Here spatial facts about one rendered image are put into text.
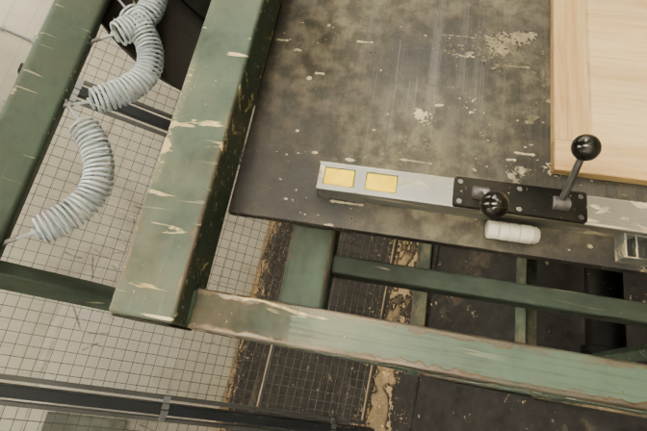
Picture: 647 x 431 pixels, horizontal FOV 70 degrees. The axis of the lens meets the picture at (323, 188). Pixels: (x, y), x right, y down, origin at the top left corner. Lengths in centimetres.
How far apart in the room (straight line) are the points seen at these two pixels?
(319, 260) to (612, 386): 45
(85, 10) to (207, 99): 56
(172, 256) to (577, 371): 58
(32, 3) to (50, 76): 458
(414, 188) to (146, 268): 43
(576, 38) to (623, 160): 25
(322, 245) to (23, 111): 71
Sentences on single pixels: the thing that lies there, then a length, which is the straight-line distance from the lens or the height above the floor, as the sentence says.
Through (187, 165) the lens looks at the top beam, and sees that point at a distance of 75.
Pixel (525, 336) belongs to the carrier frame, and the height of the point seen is 18.
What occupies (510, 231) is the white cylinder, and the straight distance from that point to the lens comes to 78.
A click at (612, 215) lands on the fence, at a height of 130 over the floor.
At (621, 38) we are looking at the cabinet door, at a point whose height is 125.
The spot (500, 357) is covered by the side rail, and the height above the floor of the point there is 144.
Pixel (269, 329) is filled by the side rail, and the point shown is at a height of 170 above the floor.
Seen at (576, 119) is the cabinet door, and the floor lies 132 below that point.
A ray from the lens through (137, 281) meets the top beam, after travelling 72.
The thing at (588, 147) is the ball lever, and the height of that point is 144.
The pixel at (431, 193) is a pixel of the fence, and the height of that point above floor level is 153.
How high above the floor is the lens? 199
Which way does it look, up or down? 26 degrees down
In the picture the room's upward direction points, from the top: 69 degrees counter-clockwise
